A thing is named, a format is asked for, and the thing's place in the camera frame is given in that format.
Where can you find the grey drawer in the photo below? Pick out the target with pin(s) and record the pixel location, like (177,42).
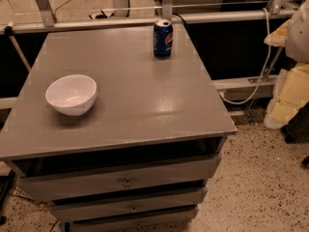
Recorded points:
(77,184)
(130,204)
(117,223)

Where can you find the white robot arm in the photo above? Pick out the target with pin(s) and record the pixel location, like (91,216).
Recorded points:
(297,39)

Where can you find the black power plug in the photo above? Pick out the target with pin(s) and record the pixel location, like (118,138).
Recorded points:
(101,15)

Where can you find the white bowl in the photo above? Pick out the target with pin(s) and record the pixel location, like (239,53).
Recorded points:
(72,95)

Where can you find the bottom grey drawer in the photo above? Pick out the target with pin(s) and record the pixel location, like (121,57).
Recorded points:
(117,223)

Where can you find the top grey drawer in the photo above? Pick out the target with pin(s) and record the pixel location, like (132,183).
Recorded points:
(77,184)

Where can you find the wooden stick with black tape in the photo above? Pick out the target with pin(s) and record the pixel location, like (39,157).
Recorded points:
(8,30)

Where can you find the blue pepsi can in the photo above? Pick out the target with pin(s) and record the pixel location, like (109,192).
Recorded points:
(163,38)

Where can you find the grey drawer cabinet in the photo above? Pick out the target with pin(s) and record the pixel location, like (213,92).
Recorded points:
(147,110)

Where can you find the middle grey drawer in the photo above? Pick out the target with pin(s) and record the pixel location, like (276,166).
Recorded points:
(130,204)

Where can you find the metal frame rail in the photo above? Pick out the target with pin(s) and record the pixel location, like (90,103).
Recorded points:
(63,26)

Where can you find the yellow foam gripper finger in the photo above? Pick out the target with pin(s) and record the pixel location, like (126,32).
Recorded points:
(278,36)
(290,94)

